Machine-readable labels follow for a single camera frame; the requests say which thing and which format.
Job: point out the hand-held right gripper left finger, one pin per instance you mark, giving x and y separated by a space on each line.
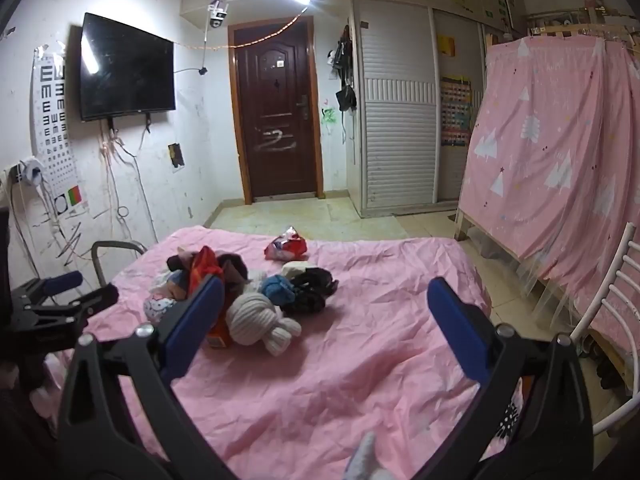
200 322

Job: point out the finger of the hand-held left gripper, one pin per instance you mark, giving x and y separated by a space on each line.
95 301
62 283

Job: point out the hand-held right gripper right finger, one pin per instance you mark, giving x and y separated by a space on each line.
457 332

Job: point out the white floral cloth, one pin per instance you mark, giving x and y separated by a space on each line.
160 308

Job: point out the white knitted sock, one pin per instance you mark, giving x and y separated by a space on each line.
260 322

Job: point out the red orange cloth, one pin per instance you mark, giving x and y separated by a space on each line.
205 262

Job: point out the dark brown sock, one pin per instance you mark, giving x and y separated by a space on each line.
180 261

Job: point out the small black sock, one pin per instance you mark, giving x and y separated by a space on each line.
235 265

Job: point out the blue sock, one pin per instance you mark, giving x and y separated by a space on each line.
277 287

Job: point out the plain white sock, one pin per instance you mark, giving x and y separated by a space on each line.
295 267

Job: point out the black white dotted cloth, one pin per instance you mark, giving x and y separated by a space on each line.
510 417

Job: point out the red snack packet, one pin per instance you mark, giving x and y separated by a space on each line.
286 246

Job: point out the pink bedsheet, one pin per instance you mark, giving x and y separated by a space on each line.
325 370

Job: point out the dark shoes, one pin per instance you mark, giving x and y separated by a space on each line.
607 372

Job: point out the white metal chair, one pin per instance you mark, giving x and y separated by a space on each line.
611 300

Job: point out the eye chart poster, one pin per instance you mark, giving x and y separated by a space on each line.
55 125

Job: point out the pink tree print curtain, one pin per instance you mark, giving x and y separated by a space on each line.
550 150

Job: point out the white slatted wardrobe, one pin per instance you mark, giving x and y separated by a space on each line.
400 135

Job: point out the colourful grid poster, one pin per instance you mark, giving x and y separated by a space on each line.
456 110

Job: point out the dark red door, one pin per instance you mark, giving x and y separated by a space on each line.
276 110

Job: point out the hanging black bags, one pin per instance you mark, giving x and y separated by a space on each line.
344 60

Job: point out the white wall power strip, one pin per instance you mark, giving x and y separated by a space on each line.
30 170

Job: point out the open wall socket box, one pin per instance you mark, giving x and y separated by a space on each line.
176 155

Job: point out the black wall television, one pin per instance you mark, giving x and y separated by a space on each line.
127 67

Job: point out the green wall scribble sticker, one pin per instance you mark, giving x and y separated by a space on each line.
329 115

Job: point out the small black wall plug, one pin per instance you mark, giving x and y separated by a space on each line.
202 71

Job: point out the yellow wall poster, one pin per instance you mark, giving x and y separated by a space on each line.
446 45

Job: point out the white security camera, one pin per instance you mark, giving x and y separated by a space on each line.
218 12

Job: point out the wooden bunk bed frame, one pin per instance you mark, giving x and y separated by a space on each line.
565 27

